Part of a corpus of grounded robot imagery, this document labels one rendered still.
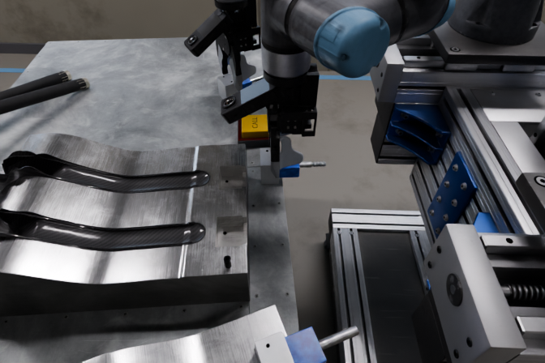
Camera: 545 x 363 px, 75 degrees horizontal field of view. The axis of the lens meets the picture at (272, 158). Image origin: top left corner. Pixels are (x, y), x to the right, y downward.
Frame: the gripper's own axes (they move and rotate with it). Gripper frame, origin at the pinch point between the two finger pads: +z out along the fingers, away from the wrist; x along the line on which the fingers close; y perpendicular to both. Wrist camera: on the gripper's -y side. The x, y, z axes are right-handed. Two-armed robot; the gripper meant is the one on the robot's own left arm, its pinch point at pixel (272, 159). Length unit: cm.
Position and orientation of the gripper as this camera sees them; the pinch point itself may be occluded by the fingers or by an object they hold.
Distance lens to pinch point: 69.8
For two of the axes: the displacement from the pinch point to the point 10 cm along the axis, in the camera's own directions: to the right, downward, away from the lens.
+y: 10.0, -0.3, 0.3
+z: 0.0, 7.1, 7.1
